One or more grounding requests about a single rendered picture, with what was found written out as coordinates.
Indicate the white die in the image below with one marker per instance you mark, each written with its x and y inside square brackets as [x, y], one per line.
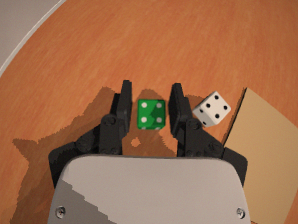
[211, 110]

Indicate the tan mat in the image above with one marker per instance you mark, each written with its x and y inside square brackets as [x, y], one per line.
[269, 142]

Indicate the green die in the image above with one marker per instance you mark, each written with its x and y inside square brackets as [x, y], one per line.
[151, 114]

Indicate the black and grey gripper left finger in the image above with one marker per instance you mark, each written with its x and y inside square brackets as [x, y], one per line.
[105, 138]

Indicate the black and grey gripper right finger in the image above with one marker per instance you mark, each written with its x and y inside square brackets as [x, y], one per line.
[193, 140]

